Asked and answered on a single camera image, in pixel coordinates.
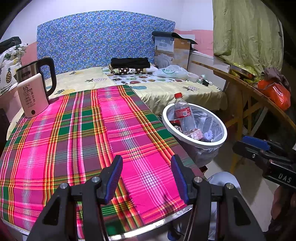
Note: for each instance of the clear red label plastic bottle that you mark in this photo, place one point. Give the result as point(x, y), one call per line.
point(185, 115)

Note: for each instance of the white fruit print cloth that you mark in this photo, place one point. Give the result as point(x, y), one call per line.
point(138, 80)

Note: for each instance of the blue floral headboard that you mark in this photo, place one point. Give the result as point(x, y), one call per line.
point(104, 41)

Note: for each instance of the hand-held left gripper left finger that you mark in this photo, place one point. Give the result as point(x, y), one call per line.
point(113, 178)

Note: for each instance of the person's right forearm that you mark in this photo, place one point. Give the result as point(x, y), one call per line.
point(284, 229)

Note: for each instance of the pineapple print bedding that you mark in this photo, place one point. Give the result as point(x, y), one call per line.
point(9, 67)

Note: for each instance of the white bin with liner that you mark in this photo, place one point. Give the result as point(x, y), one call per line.
point(203, 155)

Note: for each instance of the black charger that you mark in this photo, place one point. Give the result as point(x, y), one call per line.
point(207, 82)

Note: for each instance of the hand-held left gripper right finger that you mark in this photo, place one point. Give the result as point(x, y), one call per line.
point(180, 178)

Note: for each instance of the person's right hand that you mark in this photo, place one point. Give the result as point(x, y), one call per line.
point(279, 201)

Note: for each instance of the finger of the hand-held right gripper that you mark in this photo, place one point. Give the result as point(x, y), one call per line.
point(254, 141)
point(245, 150)

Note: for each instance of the pink storage box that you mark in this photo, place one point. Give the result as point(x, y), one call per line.
point(9, 102)

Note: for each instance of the wooden folding table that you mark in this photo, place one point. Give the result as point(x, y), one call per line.
point(254, 97)

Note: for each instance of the brown polka dot cloth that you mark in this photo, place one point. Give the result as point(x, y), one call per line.
point(129, 70)

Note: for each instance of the orange plastic bag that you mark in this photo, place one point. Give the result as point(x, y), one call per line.
point(275, 92)

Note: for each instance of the cardboard quilt box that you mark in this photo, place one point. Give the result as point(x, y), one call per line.
point(164, 51)

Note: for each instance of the white plastic bag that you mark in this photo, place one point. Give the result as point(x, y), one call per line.
point(171, 71)

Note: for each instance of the pink white juice carton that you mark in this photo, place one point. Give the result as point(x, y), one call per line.
point(194, 134)

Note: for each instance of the pink steel electric kettle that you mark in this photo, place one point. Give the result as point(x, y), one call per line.
point(32, 97)

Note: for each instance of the black folded clothes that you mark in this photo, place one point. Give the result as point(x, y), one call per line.
point(129, 62)

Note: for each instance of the black clothes pile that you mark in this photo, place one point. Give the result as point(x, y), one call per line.
point(10, 42)

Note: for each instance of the red drink can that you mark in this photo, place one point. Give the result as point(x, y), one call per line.
point(175, 124)

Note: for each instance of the purple-white tissue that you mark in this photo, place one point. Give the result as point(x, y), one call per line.
point(208, 136)

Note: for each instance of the green curtain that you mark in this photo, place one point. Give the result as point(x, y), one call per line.
point(242, 30)

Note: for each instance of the yellow green foil bag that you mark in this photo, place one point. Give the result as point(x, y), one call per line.
point(245, 70)

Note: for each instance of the bed with yellow sheet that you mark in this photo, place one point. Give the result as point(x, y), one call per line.
point(161, 97)

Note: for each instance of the small green bottle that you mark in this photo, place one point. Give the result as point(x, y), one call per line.
point(200, 78)

